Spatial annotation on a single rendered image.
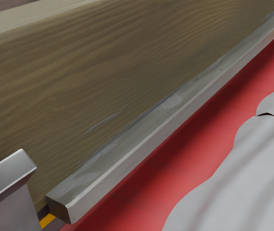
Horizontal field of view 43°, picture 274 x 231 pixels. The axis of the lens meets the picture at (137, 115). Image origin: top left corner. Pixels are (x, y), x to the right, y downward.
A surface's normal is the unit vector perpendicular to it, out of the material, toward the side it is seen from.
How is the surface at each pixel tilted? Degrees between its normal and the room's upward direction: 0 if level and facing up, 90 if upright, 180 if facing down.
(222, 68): 9
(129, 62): 81
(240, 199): 18
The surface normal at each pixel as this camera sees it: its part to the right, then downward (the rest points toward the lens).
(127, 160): 0.80, 0.21
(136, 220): -0.11, -0.87
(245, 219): -0.43, -0.88
